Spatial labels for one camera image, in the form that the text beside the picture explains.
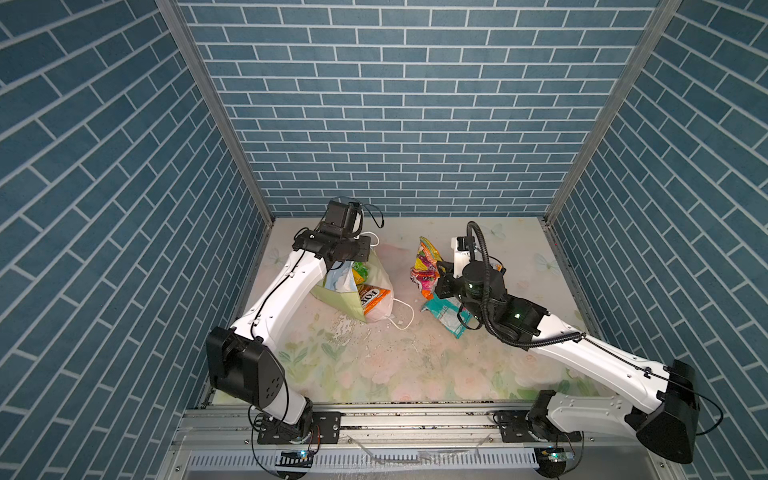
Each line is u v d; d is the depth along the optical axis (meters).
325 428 0.74
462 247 0.62
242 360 0.41
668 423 0.38
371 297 0.87
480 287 0.50
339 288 0.79
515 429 0.73
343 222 0.62
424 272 0.76
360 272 0.93
